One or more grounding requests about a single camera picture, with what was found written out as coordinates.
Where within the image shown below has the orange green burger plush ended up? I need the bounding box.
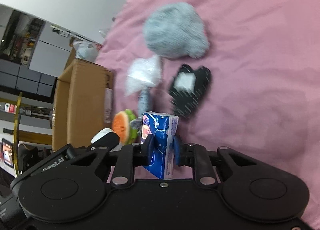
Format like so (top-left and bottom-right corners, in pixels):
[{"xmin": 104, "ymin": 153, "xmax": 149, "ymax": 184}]
[{"xmin": 111, "ymin": 109, "xmax": 138, "ymax": 145}]

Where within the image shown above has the blue tissue pack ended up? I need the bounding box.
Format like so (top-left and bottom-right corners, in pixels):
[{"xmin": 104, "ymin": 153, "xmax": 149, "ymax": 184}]
[{"xmin": 142, "ymin": 112, "xmax": 179, "ymax": 179}]

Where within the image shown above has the black patterned sock pair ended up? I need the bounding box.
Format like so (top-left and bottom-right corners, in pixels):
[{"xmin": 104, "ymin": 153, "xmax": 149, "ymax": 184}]
[{"xmin": 169, "ymin": 64, "xmax": 212, "ymax": 119}]

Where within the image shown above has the white plastic packet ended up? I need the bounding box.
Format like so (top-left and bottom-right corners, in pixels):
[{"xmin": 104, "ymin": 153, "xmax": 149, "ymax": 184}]
[{"xmin": 125, "ymin": 55, "xmax": 162, "ymax": 96}]

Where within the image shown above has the light blue fluffy towel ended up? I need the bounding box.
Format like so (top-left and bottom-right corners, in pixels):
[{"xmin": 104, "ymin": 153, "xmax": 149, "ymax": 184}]
[{"xmin": 143, "ymin": 2, "xmax": 210, "ymax": 59}]

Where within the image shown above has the small blue grey cloth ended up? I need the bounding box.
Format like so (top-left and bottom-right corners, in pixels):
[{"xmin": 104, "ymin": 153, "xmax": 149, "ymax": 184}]
[{"xmin": 138, "ymin": 87, "xmax": 152, "ymax": 117}]

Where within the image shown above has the cardboard box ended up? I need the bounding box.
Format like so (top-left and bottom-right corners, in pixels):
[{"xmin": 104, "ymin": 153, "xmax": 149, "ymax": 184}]
[{"xmin": 52, "ymin": 59, "xmax": 113, "ymax": 151}]

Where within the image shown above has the white plastic shopping bag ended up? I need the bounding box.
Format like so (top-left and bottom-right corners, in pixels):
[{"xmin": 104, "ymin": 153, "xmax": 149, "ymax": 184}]
[{"xmin": 73, "ymin": 41, "xmax": 102, "ymax": 62}]

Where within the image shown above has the round white yellow table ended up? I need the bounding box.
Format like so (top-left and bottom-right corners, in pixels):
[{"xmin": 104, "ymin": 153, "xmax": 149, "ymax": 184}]
[{"xmin": 1, "ymin": 94, "xmax": 52, "ymax": 177}]

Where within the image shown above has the tablet with orange screen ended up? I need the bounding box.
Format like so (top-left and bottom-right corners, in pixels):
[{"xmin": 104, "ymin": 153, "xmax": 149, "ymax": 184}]
[{"xmin": 1, "ymin": 138, "xmax": 14, "ymax": 168}]

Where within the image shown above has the white kitchen cabinet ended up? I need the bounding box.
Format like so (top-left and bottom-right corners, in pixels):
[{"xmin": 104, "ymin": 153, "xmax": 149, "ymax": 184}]
[{"xmin": 28, "ymin": 22, "xmax": 72, "ymax": 77}]

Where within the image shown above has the pink bed sheet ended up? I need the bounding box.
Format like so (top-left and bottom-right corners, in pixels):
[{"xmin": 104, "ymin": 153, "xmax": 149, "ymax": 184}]
[{"xmin": 96, "ymin": 0, "xmax": 319, "ymax": 229}]

